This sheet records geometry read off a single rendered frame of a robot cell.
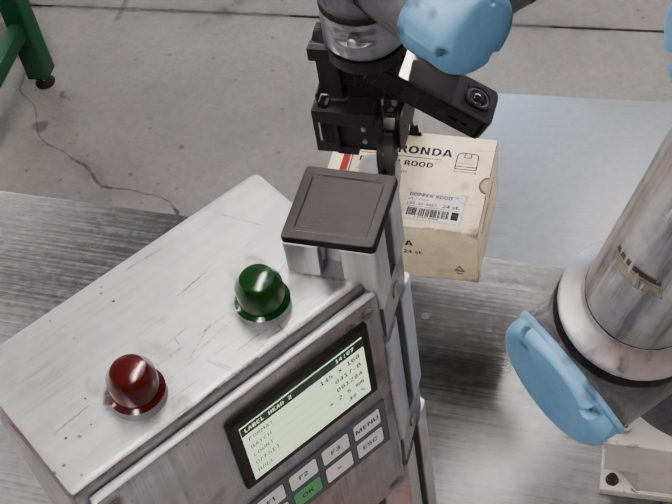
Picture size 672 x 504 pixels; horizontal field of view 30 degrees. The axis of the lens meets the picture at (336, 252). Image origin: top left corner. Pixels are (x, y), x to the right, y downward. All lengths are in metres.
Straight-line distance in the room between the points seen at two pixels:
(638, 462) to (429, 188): 0.32
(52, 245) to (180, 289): 0.94
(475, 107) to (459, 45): 0.19
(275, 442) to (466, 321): 0.78
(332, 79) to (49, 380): 0.61
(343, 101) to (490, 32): 0.23
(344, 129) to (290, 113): 1.64
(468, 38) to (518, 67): 1.89
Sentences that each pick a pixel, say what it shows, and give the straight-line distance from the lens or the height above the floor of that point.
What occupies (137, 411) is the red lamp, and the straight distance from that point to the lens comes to 0.55.
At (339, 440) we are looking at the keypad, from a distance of 0.64.
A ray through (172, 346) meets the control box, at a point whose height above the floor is 1.48.
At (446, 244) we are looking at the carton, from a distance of 1.20.
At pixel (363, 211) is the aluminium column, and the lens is 0.57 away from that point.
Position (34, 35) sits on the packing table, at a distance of 2.93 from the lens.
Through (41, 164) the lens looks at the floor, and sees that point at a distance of 2.85.
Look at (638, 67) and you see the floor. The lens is 2.84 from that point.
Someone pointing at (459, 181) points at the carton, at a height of 1.02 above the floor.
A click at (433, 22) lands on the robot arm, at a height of 1.32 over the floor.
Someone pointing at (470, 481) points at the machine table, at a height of 0.83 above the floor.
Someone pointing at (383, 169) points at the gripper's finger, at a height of 1.09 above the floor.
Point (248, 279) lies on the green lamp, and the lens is 0.56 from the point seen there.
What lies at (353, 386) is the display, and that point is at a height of 1.42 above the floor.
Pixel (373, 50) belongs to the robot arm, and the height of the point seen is 1.22.
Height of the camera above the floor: 1.93
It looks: 50 degrees down
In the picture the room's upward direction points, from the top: 11 degrees counter-clockwise
